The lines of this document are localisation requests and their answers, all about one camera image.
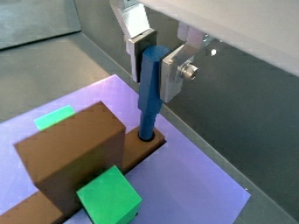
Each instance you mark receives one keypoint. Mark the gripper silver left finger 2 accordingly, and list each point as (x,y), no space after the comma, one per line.
(139,34)

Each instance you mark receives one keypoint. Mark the purple base block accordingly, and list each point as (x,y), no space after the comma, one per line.
(185,188)

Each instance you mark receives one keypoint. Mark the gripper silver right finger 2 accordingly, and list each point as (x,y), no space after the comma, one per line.
(177,64)

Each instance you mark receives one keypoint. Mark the green block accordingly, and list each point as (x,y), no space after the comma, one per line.
(107,196)

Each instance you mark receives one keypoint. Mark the blue stepped peg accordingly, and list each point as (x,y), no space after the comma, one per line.
(150,102)

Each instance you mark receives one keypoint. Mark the brown L-shaped holder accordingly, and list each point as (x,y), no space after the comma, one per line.
(66,156)

